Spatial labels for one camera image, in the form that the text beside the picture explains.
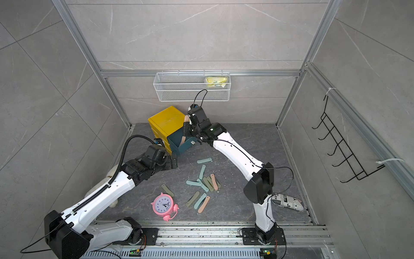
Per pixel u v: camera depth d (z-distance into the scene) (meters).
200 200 0.84
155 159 0.59
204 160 1.00
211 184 0.90
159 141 0.70
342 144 0.67
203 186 0.89
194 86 1.01
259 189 0.54
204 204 0.82
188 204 0.83
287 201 0.81
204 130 0.58
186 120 0.78
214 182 0.90
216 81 0.84
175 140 0.88
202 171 0.95
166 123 0.92
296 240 0.73
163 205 0.80
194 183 0.91
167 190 0.88
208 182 0.90
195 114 0.57
